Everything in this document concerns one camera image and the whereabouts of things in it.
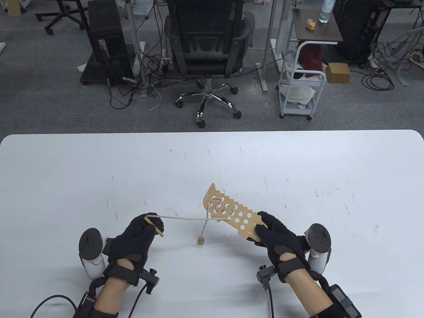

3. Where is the black swivel chair base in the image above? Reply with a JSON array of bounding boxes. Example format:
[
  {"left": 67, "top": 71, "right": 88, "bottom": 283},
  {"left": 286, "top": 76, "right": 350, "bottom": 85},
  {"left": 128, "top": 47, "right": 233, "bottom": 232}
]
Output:
[{"left": 35, "top": 0, "right": 88, "bottom": 35}]

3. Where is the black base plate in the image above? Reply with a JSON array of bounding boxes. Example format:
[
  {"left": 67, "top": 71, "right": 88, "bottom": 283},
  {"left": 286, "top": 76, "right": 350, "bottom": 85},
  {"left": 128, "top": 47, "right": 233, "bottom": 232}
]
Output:
[{"left": 79, "top": 51, "right": 136, "bottom": 87}]

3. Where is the coil of black cable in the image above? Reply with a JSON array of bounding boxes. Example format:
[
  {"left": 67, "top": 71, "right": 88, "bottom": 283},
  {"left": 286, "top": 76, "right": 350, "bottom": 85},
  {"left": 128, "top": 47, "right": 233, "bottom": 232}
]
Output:
[{"left": 360, "top": 71, "right": 396, "bottom": 92}]

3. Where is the person's right hand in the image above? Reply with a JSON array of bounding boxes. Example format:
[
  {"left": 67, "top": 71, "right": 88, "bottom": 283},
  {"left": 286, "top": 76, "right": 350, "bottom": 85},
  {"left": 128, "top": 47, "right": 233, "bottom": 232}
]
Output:
[{"left": 254, "top": 211, "right": 312, "bottom": 284}]

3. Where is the aluminium frame post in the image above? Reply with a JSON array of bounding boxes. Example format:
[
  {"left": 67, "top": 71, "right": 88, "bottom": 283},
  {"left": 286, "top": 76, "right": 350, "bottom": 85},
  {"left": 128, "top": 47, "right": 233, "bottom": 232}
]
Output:
[
  {"left": 262, "top": 0, "right": 278, "bottom": 92},
  {"left": 123, "top": 0, "right": 147, "bottom": 98}
]

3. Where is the thin black left glove cable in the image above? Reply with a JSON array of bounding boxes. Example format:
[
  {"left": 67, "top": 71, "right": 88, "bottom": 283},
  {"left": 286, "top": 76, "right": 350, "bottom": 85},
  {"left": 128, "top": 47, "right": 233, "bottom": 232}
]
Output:
[{"left": 128, "top": 285, "right": 148, "bottom": 318}]

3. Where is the black grey right hand controller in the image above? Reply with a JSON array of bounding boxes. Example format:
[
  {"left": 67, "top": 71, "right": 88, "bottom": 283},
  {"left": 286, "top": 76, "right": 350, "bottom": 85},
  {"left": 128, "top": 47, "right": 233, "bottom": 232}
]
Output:
[{"left": 305, "top": 224, "right": 332, "bottom": 274}]

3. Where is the black right glove sensor module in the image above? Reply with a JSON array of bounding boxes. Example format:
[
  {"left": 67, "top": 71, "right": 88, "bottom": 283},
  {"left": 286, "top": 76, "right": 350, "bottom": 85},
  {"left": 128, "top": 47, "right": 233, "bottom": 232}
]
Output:
[{"left": 257, "top": 264, "right": 275, "bottom": 290}]

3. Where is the person's left hand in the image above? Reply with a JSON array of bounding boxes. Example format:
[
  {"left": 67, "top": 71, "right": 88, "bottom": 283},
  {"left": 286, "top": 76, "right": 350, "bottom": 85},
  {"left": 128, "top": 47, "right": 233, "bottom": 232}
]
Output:
[{"left": 103, "top": 213, "right": 165, "bottom": 287}]

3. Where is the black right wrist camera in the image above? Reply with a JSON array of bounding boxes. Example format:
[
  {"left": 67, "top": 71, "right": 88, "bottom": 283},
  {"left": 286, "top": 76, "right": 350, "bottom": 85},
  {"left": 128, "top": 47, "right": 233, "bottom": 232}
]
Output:
[{"left": 318, "top": 284, "right": 361, "bottom": 318}]

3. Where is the clear water bottle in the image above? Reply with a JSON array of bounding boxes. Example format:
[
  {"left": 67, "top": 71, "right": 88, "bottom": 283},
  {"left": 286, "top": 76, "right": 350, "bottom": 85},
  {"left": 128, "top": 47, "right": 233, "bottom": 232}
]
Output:
[{"left": 319, "top": 0, "right": 335, "bottom": 24}]

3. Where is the clear plastic box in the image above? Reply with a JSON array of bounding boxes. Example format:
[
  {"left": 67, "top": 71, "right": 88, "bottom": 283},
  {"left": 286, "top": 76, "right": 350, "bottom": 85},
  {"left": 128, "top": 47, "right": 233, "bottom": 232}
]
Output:
[{"left": 132, "top": 0, "right": 155, "bottom": 16}]

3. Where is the white rolling cart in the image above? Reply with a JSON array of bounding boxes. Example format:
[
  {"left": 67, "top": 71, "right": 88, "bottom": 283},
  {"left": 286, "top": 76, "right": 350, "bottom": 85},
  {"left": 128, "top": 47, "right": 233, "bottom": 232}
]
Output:
[{"left": 278, "top": 41, "right": 328, "bottom": 121}]

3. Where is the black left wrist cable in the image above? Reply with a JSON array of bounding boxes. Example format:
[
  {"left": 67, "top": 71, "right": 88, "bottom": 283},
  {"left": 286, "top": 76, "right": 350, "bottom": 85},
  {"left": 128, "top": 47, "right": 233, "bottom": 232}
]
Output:
[{"left": 30, "top": 295, "right": 78, "bottom": 318}]

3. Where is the black left glove sensor module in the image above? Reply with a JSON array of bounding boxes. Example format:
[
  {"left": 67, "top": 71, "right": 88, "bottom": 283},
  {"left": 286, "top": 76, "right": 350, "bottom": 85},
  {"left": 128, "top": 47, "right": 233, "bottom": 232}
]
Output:
[{"left": 141, "top": 268, "right": 160, "bottom": 294}]

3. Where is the person's right forearm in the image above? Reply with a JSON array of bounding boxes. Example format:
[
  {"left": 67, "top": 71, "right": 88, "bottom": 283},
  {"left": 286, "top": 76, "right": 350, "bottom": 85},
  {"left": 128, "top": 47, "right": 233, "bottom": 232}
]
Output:
[{"left": 280, "top": 253, "right": 333, "bottom": 318}]

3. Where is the dark red bag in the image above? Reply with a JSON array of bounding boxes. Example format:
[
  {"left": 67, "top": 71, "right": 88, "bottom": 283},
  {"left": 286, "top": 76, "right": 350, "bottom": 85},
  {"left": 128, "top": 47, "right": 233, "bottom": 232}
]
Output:
[{"left": 298, "top": 44, "right": 324, "bottom": 79}]

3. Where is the black computer tower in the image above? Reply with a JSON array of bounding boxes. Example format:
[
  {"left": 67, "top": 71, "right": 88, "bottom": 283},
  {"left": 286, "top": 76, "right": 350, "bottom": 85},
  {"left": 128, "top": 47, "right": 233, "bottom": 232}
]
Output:
[{"left": 87, "top": 0, "right": 134, "bottom": 83}]

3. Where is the black mesh office chair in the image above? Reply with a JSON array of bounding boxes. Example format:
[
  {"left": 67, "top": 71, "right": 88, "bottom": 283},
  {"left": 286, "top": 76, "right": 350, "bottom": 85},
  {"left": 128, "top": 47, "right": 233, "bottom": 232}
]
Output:
[{"left": 164, "top": 0, "right": 255, "bottom": 129}]

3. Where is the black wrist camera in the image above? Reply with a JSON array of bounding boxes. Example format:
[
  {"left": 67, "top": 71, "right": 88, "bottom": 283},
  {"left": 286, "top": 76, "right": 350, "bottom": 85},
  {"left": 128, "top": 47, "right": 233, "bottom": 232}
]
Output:
[
  {"left": 76, "top": 291, "right": 118, "bottom": 318},
  {"left": 318, "top": 284, "right": 361, "bottom": 318}
]

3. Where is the grey desk leg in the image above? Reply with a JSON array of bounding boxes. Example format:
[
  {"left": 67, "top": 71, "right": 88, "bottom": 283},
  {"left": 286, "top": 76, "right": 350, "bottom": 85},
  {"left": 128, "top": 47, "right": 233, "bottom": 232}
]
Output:
[{"left": 381, "top": 26, "right": 424, "bottom": 87}]

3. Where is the brown cardboard box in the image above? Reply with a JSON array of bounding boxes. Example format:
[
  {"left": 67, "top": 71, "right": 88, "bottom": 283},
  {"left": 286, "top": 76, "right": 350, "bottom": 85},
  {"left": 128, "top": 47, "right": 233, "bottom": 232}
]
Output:
[{"left": 325, "top": 62, "right": 351, "bottom": 84}]

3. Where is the cream rope with wooden needle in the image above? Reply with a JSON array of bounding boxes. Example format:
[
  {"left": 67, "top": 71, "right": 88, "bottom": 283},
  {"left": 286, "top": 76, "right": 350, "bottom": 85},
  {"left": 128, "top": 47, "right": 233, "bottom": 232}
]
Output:
[{"left": 144, "top": 198, "right": 232, "bottom": 245}]

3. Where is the black grey hand controller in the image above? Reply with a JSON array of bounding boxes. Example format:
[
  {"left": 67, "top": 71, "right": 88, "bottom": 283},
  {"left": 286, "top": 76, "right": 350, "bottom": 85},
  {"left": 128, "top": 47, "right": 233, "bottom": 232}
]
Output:
[
  {"left": 305, "top": 224, "right": 332, "bottom": 274},
  {"left": 79, "top": 228, "right": 106, "bottom": 279}
]

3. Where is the thin white floor cable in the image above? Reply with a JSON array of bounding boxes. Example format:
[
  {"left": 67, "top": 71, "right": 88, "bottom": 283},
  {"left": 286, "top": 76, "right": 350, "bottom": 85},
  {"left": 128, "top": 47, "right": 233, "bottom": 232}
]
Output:
[{"left": 150, "top": 82, "right": 163, "bottom": 112}]

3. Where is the person's left forearm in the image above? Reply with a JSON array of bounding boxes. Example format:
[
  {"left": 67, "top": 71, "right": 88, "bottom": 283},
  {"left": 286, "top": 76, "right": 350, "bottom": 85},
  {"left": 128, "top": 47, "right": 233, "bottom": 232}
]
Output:
[{"left": 94, "top": 258, "right": 136, "bottom": 318}]

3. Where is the wooden crocodile lacing toy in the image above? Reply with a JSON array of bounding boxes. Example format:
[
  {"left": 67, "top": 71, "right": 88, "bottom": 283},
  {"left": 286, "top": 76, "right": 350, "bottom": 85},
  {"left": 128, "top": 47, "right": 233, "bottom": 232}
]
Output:
[{"left": 202, "top": 183, "right": 268, "bottom": 240}]

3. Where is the black glove sensor module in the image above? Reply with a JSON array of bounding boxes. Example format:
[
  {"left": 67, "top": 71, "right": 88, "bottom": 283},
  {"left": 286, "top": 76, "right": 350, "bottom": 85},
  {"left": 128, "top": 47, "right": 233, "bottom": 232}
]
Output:
[
  {"left": 141, "top": 268, "right": 160, "bottom": 294},
  {"left": 257, "top": 264, "right": 275, "bottom": 290}
]

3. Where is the tangle of black floor cables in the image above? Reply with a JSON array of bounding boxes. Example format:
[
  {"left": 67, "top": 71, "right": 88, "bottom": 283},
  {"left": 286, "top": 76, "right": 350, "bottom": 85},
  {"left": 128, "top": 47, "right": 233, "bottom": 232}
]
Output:
[{"left": 107, "top": 40, "right": 186, "bottom": 110}]

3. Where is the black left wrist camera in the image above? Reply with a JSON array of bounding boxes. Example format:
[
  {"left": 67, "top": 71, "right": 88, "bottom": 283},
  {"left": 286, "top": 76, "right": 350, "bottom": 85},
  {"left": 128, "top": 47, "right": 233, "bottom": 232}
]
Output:
[{"left": 76, "top": 291, "right": 118, "bottom": 318}]

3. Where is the black grey left hand controller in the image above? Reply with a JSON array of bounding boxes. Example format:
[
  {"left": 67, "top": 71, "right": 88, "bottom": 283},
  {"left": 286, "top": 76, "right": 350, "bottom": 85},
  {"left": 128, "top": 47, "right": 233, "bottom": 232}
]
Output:
[{"left": 79, "top": 228, "right": 106, "bottom": 279}]

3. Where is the dark brown side table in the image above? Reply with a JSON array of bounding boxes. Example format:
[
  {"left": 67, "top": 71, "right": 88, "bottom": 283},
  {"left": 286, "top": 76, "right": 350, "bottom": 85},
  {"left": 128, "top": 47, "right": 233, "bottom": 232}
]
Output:
[{"left": 291, "top": 7, "right": 344, "bottom": 45}]

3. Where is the white cloth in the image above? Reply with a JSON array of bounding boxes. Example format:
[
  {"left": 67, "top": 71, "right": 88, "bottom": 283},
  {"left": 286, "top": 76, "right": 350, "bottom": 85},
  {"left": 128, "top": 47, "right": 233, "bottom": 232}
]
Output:
[{"left": 281, "top": 83, "right": 316, "bottom": 104}]

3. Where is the black equipment cabinet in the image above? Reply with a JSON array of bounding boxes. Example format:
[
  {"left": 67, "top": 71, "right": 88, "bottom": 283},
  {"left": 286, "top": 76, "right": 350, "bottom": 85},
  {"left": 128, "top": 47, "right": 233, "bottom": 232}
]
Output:
[{"left": 332, "top": 0, "right": 381, "bottom": 64}]

